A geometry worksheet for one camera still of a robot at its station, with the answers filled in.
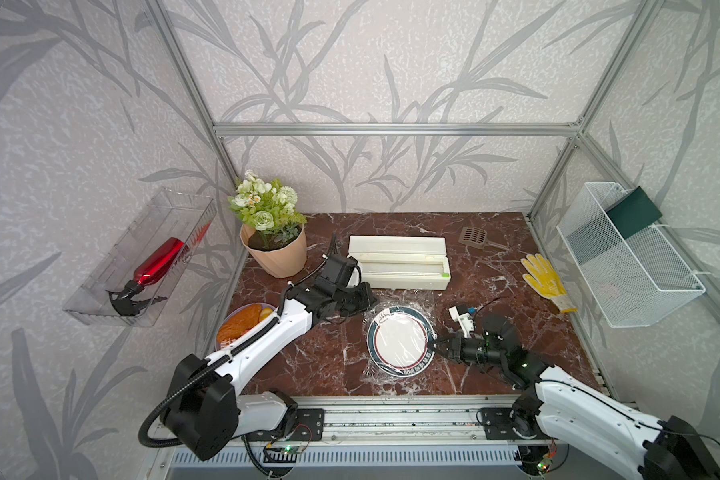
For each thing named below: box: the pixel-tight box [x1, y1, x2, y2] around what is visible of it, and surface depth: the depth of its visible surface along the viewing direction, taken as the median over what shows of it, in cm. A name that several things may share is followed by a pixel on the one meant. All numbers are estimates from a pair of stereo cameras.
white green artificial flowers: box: [228, 169, 307, 243], surface depth 86 cm
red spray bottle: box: [105, 237, 184, 317], surface depth 63 cm
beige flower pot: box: [240, 224, 307, 278], surface depth 92 cm
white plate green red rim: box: [366, 306, 436, 378], surface depth 78 cm
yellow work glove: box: [521, 253, 577, 314], surface depth 104 cm
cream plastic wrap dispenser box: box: [348, 235, 451, 291], surface depth 100 cm
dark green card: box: [605, 186, 663, 240], surface depth 72 cm
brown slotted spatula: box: [458, 226, 510, 252], surface depth 114 cm
